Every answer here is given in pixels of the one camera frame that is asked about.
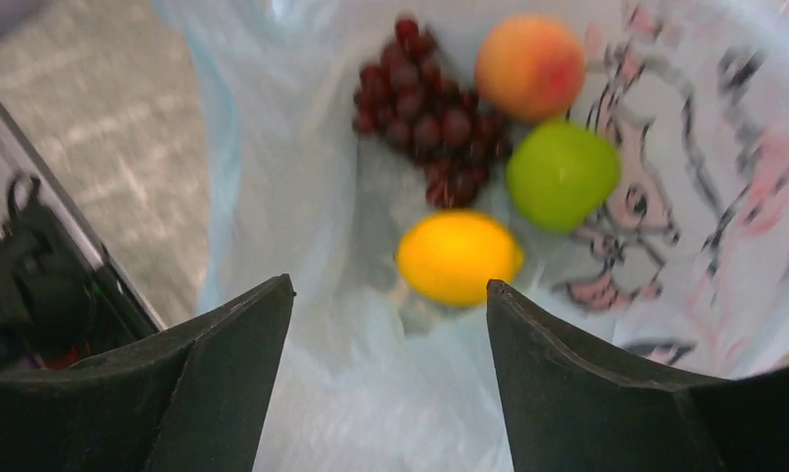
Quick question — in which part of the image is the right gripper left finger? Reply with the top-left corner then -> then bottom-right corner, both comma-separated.
0,274 -> 295,471

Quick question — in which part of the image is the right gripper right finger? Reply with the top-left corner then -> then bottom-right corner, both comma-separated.
486,280 -> 789,471

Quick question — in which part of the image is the yellow fake lemon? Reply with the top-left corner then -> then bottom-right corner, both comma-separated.
395,209 -> 525,307

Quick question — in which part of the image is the green fake apple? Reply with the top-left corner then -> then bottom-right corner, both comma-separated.
505,120 -> 622,234

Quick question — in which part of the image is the orange red fake peach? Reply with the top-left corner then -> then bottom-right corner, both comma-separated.
473,14 -> 585,124

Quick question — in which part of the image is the dark fake fruit in bag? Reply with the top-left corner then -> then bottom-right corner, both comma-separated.
352,13 -> 513,209

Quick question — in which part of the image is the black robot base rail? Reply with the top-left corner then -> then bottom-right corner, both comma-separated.
0,102 -> 164,373

